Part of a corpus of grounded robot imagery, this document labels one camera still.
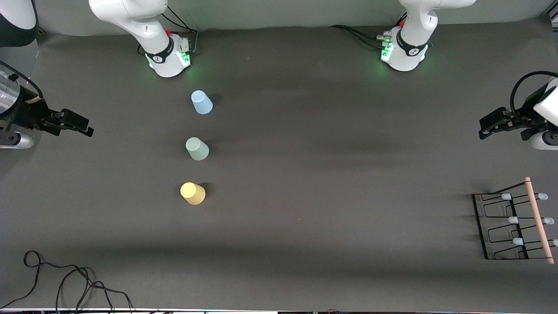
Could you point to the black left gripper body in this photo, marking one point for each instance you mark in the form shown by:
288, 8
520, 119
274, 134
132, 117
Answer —
521, 119

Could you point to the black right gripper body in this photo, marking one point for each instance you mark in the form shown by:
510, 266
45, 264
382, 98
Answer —
30, 115

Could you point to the pale green plastic cup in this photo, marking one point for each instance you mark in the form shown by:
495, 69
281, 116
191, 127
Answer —
197, 148

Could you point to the yellow plastic cup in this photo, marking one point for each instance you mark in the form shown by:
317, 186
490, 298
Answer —
192, 193

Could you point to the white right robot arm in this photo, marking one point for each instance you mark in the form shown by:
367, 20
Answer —
165, 61

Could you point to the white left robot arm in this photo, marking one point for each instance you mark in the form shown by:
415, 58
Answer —
407, 56

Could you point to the light blue plastic cup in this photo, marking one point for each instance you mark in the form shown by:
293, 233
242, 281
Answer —
201, 102

